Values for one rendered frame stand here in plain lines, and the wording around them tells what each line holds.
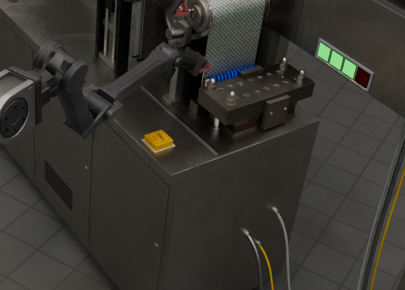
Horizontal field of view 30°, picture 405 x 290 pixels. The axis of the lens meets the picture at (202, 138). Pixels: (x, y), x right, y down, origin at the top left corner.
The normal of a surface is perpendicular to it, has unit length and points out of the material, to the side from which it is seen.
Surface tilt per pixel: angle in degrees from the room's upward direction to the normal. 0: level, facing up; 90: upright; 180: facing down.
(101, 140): 90
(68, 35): 0
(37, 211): 0
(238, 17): 90
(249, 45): 90
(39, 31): 0
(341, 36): 90
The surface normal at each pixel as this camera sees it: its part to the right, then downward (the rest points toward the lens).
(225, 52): 0.59, 0.53
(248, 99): 0.11, -0.80
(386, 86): -0.80, 0.28
